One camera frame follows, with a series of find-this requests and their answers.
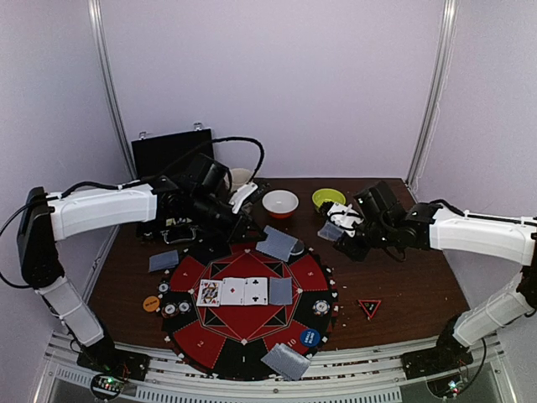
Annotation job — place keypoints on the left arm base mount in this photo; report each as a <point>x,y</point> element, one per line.
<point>119,363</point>

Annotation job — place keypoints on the poker chip stack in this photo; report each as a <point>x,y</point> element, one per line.
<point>163,287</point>
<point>184,307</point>
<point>169,310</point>

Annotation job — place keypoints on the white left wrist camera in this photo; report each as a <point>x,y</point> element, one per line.
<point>240,196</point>

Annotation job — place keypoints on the grey card deck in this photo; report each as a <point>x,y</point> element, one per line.
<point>330,232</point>

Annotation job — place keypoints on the orange big blind button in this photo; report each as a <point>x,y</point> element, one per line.
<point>151,304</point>

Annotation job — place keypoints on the black red triangular marker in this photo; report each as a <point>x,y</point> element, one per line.
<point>369,307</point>

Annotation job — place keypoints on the ace of diamonds card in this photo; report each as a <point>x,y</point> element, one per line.
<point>232,291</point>

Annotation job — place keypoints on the round red black poker mat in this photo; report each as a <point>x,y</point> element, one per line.
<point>229,341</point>

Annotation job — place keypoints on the queen of hearts card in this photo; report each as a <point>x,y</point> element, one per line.
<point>209,293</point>

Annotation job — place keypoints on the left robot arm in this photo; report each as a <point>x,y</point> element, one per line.
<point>47,219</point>

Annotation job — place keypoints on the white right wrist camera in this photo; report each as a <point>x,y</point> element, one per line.
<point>343,216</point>

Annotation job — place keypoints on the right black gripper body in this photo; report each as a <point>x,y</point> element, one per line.
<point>346,242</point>

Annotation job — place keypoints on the white floral ceramic mug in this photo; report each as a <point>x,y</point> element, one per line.
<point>240,177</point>

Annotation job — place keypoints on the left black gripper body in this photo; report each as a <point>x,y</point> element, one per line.
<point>244,220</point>

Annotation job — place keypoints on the white orange bowl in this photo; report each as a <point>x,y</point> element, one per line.
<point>280,204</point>

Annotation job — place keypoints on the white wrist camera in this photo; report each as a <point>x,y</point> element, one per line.
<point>343,216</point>
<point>240,196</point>

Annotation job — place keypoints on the left aluminium frame post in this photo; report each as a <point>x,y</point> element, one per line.
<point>97,27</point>

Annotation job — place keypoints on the stack of poker chips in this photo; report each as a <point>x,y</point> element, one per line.
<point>321,307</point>

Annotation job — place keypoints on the lime green bowl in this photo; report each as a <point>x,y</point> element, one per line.
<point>320,196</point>

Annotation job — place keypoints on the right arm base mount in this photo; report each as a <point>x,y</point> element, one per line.
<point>430,361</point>

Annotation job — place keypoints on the black poker chip case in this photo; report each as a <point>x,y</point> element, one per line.
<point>152,153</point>

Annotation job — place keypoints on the face-down board card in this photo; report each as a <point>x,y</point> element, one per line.
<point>280,291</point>
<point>277,244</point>

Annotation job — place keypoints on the clear dealer button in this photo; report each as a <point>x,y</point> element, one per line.
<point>297,249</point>

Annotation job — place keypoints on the aluminium frame post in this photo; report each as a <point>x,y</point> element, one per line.
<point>97,27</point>
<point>432,106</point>

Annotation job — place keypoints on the face-down cards front edge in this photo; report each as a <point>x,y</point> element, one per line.
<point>285,361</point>

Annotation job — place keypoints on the aluminium front rail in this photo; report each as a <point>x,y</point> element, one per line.
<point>373,374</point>

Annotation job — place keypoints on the blue small blind button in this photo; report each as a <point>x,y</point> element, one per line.
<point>310,337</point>

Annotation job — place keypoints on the face-down cards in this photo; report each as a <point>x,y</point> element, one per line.
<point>164,261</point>

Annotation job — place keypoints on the ace of clubs card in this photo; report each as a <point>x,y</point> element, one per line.
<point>256,291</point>

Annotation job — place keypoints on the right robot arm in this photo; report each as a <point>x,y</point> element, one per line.
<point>377,220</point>

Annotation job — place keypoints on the right aluminium frame post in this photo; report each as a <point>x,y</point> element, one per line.
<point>432,106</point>

